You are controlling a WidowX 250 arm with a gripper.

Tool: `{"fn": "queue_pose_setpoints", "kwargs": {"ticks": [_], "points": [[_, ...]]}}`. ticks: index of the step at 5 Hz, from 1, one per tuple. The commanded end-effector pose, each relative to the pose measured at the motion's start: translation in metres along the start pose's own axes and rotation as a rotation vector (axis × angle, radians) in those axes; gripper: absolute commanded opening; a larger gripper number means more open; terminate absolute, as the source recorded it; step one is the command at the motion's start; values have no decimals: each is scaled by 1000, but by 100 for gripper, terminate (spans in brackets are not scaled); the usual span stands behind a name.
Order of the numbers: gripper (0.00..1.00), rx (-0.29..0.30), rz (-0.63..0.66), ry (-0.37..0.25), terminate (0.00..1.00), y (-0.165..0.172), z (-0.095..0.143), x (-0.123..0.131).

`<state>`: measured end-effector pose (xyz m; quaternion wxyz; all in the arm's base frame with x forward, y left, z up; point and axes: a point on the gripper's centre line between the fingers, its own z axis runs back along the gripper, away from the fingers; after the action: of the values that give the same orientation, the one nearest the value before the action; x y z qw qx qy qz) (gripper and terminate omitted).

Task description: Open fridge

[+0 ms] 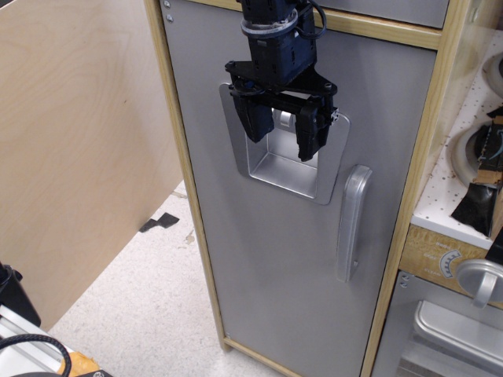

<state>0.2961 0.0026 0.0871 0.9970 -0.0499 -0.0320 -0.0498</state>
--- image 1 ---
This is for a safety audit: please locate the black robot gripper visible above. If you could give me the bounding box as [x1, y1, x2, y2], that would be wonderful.
[225, 31, 337, 162]

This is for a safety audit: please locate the silver fridge door handle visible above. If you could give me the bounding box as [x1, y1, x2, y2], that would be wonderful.
[335, 165, 373, 283]

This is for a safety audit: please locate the grey toy fridge door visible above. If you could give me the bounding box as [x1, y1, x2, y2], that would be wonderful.
[165, 1, 436, 376]

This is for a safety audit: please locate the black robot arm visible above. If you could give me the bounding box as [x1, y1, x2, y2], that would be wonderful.
[225, 1, 337, 161]

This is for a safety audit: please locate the silver ice dispenser panel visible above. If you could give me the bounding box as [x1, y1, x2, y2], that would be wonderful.
[219, 83, 351, 205]

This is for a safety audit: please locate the black tape piece on floor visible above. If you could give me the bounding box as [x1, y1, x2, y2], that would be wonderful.
[139, 213, 179, 233]

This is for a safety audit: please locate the white speckled stove top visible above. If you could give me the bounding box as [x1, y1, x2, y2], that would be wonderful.
[411, 31, 502, 250]

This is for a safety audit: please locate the grey freezer door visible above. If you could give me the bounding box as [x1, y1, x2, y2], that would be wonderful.
[317, 0, 449, 29]

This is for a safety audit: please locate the plywood board panel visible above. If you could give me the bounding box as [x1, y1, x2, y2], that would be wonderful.
[1, 1, 182, 329]

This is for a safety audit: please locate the black torn tape on stove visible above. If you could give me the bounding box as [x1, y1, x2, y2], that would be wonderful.
[451, 108, 502, 239]

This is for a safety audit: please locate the silver oven dial knob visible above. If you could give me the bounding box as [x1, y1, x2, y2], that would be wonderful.
[456, 259, 502, 309]

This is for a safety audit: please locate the grey oven door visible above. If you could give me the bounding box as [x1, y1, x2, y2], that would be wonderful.
[372, 272, 502, 376]

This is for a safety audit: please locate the wooden toy kitchen frame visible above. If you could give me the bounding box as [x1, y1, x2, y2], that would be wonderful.
[145, 1, 502, 376]

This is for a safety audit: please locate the aluminium rail base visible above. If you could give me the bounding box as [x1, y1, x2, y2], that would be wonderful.
[0, 306, 63, 376]

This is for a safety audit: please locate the black braided cable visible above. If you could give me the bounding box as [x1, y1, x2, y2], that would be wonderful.
[0, 333, 73, 375]

